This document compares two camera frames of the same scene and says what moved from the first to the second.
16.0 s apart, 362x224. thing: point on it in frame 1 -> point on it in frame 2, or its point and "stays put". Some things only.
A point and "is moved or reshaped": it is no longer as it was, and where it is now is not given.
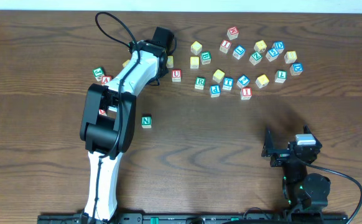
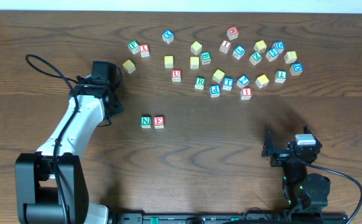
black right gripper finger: (307, 130) stays put
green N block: (146, 121) stays put
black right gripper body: (282, 154) stays put
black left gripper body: (164, 66) -> (116, 106)
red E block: (102, 112) is moved or reshaped
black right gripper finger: (268, 144) stays put
